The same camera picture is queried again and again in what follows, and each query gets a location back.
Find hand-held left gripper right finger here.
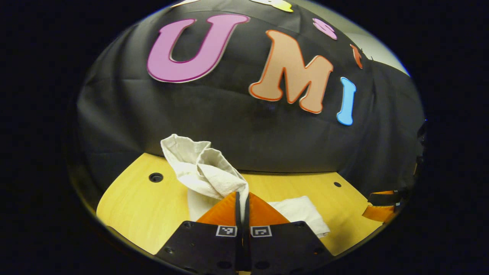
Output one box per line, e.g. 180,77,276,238
243,192,335,275

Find white jeans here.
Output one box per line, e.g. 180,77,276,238
160,134,331,238

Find black backdrop cloth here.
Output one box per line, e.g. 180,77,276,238
76,0,425,199

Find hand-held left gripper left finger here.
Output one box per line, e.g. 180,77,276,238
155,191,244,275

